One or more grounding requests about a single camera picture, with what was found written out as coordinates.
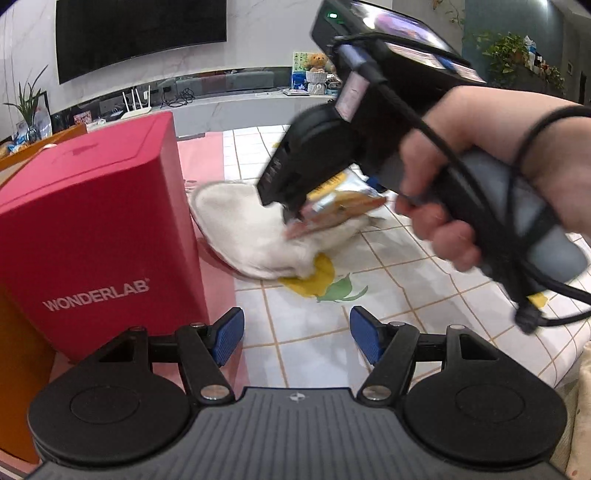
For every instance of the white checked lemon-print tablecloth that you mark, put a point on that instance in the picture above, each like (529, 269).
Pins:
(415, 286)

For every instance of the white router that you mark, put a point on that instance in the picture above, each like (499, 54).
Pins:
(136, 113)

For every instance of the person's right forearm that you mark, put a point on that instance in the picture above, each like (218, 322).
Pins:
(563, 152)

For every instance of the long-leaf potted plant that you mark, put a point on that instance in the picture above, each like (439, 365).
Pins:
(27, 99)

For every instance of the teddy bear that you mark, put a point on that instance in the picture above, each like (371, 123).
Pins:
(316, 62)

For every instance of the cream fleece cloth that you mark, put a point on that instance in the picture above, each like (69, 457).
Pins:
(249, 230)

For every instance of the pink photo frame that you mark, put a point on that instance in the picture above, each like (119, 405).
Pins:
(81, 118)

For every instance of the dark cabinet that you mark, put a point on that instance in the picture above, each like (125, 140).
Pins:
(568, 92)

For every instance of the hanging vine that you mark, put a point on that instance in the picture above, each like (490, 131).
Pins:
(450, 11)

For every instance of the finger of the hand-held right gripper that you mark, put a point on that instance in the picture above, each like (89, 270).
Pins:
(378, 184)
(298, 214)

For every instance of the person's right hand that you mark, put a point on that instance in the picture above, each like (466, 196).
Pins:
(434, 138)

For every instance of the trailing green pothos plant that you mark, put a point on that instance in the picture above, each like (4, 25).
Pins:
(505, 55)

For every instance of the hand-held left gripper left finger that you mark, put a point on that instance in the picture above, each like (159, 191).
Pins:
(228, 334)

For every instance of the red square box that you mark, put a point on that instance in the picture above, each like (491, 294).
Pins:
(101, 221)

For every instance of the white television console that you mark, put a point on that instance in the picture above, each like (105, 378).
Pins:
(240, 108)

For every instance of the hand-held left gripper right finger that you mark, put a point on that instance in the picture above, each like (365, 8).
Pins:
(367, 334)

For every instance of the yellow-label snack packet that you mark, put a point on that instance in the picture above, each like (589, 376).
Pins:
(341, 203)

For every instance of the black wall television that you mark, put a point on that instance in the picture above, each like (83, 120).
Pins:
(138, 32)

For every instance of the beige dotted cloth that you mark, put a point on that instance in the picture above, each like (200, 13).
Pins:
(575, 415)

